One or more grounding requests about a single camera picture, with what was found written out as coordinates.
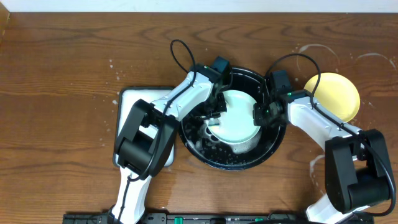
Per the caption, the pale green plate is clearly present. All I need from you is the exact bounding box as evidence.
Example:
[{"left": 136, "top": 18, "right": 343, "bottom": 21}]
[{"left": 205, "top": 90, "right": 260, "bottom": 144}]

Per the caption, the yellow plate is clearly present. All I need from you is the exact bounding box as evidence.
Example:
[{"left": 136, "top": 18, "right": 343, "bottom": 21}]
[{"left": 315, "top": 72, "right": 361, "bottom": 123}]

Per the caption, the yellow blue sponge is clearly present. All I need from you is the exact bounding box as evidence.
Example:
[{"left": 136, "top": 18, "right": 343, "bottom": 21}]
[{"left": 208, "top": 118, "right": 220, "bottom": 127}]

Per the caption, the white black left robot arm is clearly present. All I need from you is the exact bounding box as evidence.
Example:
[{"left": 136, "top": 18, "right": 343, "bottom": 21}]
[{"left": 110, "top": 64, "right": 231, "bottom": 223}]

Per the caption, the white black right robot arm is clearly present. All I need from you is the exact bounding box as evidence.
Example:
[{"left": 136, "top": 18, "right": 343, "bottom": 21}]
[{"left": 253, "top": 90, "right": 397, "bottom": 223}]

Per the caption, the black round tray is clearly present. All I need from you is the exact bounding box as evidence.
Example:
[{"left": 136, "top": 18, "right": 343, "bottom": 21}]
[{"left": 179, "top": 67, "right": 286, "bottom": 170}]

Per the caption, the black rectangular foam tray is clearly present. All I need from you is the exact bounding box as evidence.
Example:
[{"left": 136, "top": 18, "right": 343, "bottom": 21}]
[{"left": 113, "top": 86, "right": 175, "bottom": 167}]

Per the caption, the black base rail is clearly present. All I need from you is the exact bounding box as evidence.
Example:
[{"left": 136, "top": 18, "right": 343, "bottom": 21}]
[{"left": 62, "top": 212, "right": 374, "bottom": 224}]

